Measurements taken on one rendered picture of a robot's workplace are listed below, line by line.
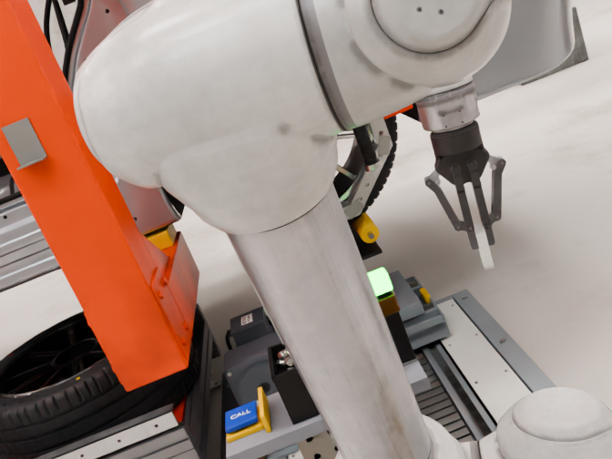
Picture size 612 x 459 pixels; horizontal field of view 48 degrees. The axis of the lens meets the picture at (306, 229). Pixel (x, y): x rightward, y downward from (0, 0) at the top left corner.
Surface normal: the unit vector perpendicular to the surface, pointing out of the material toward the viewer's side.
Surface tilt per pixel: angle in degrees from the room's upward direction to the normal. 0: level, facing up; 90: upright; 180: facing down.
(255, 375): 90
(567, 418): 12
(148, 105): 86
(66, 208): 90
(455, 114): 87
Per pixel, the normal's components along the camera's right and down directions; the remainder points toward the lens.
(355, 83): -0.08, 0.73
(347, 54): -0.19, 0.45
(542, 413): -0.19, -0.94
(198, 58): -0.25, 0.08
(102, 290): 0.11, 0.27
